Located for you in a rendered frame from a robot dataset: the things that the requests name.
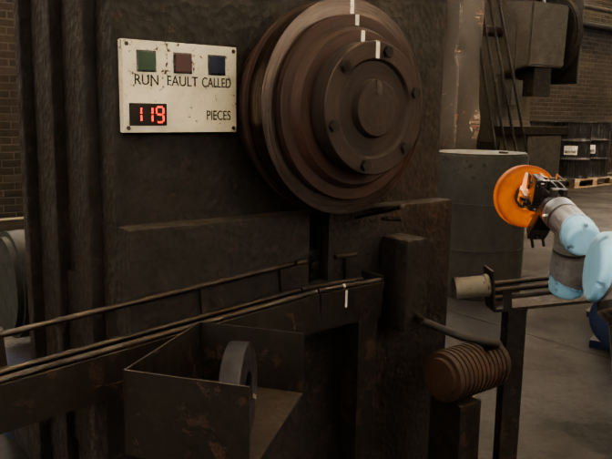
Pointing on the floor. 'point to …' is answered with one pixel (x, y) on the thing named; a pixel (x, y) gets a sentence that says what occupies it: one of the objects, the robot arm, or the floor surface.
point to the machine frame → (205, 212)
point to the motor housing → (460, 396)
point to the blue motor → (600, 340)
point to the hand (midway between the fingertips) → (525, 188)
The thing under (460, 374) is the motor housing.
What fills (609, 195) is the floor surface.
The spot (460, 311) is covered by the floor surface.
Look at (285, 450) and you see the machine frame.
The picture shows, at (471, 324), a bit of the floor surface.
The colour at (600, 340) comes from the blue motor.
